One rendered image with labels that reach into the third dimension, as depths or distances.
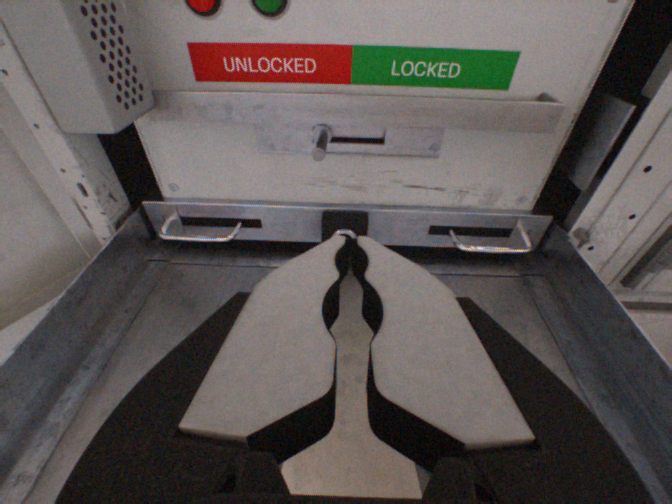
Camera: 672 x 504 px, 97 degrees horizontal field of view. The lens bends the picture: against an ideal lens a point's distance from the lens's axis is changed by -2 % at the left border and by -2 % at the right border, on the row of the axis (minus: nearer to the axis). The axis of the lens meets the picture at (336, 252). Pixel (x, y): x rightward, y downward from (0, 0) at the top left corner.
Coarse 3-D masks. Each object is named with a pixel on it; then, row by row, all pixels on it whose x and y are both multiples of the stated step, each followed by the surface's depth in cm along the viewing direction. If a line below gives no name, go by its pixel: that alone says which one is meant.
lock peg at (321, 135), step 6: (318, 126) 34; (324, 126) 34; (312, 132) 34; (318, 132) 34; (324, 132) 34; (330, 132) 34; (318, 138) 32; (324, 138) 33; (330, 138) 35; (318, 144) 31; (324, 144) 32; (312, 150) 31; (318, 150) 31; (324, 150) 31; (312, 156) 31; (318, 156) 31; (324, 156) 31
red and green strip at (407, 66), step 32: (192, 64) 31; (224, 64) 31; (256, 64) 30; (288, 64) 30; (320, 64) 30; (352, 64) 30; (384, 64) 30; (416, 64) 30; (448, 64) 30; (480, 64) 30; (512, 64) 30
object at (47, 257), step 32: (0, 96) 28; (0, 128) 31; (0, 160) 32; (32, 160) 32; (0, 192) 33; (32, 192) 35; (64, 192) 36; (0, 224) 34; (32, 224) 36; (64, 224) 39; (0, 256) 35; (32, 256) 38; (64, 256) 41; (0, 288) 36; (32, 288) 39; (64, 288) 40; (0, 320) 35
